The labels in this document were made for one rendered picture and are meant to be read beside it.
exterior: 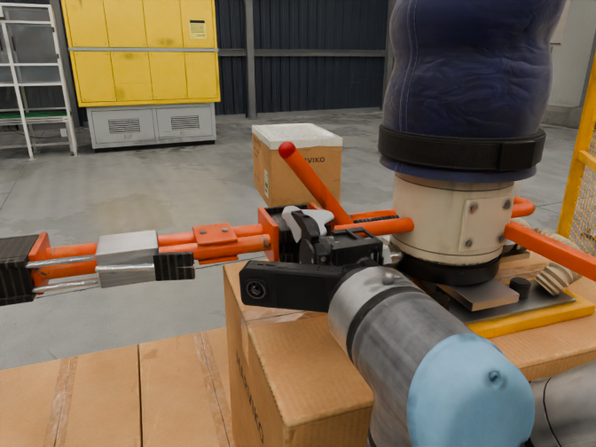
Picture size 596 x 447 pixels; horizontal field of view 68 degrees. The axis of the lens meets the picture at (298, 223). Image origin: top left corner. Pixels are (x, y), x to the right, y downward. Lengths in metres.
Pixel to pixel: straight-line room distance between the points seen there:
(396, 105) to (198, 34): 7.32
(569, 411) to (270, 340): 0.35
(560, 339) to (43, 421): 1.21
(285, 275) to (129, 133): 7.42
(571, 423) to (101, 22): 7.56
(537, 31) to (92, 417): 1.27
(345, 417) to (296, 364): 0.09
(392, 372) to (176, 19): 7.61
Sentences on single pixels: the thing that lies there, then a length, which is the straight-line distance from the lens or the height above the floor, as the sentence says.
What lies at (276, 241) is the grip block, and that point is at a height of 1.21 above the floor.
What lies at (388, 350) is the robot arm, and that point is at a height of 1.23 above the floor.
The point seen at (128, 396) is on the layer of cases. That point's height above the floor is 0.54.
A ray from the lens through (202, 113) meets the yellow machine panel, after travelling 7.97.
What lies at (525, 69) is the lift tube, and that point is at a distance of 0.61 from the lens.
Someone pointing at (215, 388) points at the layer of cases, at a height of 0.54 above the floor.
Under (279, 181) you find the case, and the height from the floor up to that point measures 0.80.
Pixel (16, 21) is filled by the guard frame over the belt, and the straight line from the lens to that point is 7.68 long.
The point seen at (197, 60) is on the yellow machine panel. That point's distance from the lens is 7.86.
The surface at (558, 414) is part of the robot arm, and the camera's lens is 0.44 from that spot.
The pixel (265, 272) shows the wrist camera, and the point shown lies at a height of 1.22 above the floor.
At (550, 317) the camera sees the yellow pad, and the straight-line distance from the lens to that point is 0.73.
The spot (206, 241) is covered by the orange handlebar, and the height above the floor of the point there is 1.22.
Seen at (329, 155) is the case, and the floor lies 0.93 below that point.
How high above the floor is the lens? 1.43
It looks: 20 degrees down
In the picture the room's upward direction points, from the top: straight up
